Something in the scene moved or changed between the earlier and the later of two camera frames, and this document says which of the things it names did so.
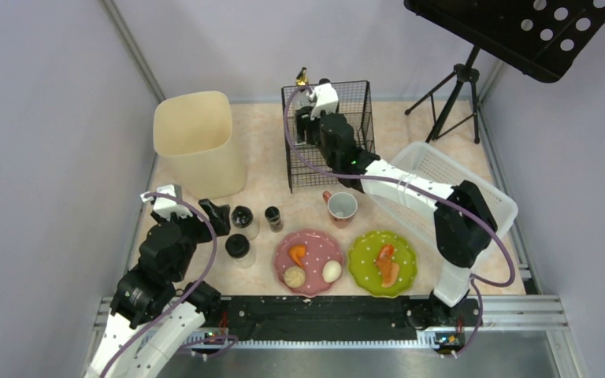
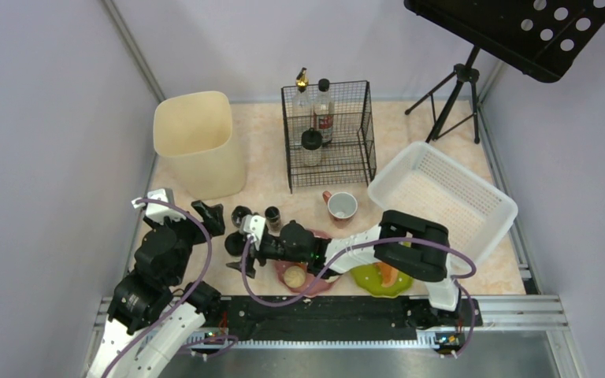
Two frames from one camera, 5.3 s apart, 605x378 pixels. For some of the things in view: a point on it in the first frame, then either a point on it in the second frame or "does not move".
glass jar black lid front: (239, 248) does not move
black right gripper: (308, 120) to (241, 242)
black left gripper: (201, 221) does not move
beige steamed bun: (294, 276) does not move
